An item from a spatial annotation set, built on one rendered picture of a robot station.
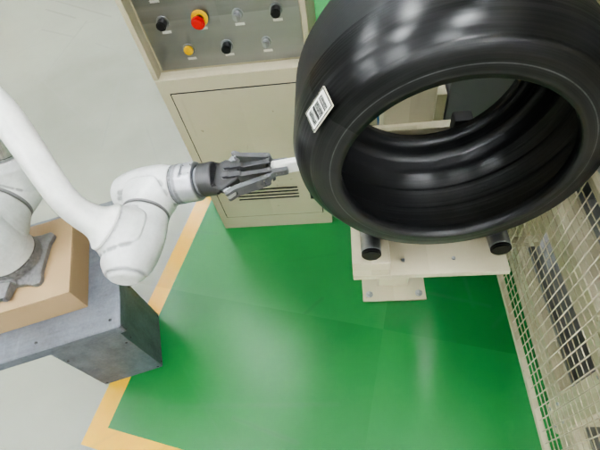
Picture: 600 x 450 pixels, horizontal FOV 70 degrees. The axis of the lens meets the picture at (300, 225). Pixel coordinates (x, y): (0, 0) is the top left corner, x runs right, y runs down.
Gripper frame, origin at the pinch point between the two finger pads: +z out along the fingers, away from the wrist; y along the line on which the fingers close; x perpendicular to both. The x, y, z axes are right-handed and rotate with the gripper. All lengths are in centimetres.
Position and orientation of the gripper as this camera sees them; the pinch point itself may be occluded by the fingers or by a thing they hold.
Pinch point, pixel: (288, 165)
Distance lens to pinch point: 91.9
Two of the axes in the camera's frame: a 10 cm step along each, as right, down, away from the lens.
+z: 9.6, -1.3, -2.4
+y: 0.3, -8.2, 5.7
